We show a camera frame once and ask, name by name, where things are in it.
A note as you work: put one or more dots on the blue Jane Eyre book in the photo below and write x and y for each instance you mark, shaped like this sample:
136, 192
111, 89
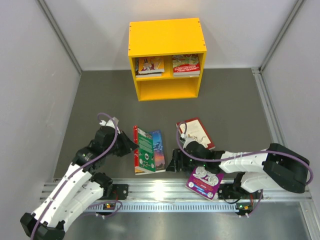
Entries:
159, 155

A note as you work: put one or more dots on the yellow wooden shelf cabinet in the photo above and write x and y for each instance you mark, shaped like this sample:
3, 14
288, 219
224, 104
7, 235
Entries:
166, 38

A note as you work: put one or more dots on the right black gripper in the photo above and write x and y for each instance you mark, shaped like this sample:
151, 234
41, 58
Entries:
175, 166

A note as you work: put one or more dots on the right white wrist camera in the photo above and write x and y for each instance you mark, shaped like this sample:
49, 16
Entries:
185, 140

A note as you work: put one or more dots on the Roald Dahl Charlie book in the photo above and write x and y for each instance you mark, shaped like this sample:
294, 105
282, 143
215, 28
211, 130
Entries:
150, 65

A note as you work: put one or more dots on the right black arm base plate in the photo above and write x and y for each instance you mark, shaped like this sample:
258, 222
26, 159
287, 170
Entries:
229, 193

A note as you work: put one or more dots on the cream red-edged book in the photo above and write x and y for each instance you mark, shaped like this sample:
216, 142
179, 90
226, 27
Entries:
194, 128

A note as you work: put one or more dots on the green treehouse book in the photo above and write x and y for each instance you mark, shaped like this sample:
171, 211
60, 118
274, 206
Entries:
144, 158

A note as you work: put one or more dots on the slotted cable duct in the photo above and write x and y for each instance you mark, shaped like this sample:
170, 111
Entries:
168, 207

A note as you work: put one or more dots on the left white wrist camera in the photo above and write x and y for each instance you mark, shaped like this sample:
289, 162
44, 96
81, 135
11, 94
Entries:
109, 123

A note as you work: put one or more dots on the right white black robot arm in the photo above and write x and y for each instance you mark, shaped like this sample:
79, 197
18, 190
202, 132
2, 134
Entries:
274, 167

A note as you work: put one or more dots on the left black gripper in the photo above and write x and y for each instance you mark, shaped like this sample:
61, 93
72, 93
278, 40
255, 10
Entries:
128, 145

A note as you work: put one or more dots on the red 13-Storey Treehouse book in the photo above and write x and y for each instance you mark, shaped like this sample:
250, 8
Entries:
185, 63

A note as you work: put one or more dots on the purple 117-Storey Treehouse book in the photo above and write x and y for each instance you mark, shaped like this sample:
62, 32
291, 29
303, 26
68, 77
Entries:
204, 183

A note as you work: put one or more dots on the black treehouse book in shelf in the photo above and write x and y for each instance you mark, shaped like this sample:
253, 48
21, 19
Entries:
153, 74

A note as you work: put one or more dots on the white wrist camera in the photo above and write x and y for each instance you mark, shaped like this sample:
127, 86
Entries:
109, 123
185, 140

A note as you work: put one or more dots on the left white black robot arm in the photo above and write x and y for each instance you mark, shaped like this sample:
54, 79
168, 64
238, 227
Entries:
80, 187

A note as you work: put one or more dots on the aluminium mounting rail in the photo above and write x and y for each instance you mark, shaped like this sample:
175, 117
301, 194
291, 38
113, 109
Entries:
174, 190

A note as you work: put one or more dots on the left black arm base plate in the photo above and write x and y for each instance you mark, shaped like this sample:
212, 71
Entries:
116, 192

